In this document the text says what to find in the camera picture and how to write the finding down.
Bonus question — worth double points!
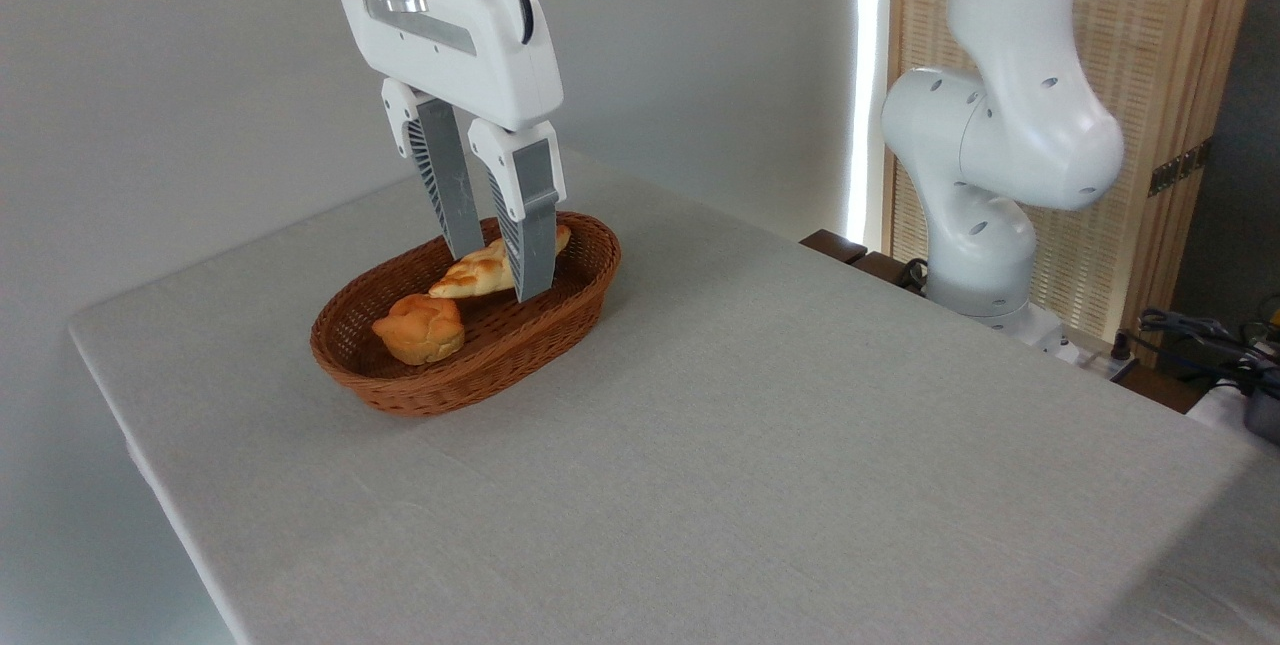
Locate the black cable bundle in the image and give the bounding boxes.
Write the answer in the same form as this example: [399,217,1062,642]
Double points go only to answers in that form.
[1138,307,1280,396]

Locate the black screen hinge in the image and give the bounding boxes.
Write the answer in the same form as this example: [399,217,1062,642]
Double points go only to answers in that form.
[1148,138,1214,198]

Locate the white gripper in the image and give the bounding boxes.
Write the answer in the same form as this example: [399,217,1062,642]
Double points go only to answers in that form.
[333,0,568,303]

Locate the round golden bread bun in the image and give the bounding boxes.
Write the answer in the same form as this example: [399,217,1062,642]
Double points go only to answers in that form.
[371,293,466,366]

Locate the braided golden bread loaf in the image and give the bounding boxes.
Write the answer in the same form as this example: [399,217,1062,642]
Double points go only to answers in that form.
[428,223,573,301]

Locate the brown oval wicker basket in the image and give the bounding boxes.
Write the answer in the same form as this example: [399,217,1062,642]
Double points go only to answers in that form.
[310,212,622,417]

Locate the bamboo folding screen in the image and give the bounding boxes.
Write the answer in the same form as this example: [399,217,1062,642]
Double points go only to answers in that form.
[885,0,1266,366]

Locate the grey tablecloth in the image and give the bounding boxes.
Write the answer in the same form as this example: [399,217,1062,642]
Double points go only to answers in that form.
[68,147,1280,645]

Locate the dark brown wooden furniture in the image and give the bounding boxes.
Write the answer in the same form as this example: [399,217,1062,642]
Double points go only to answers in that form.
[800,229,931,294]

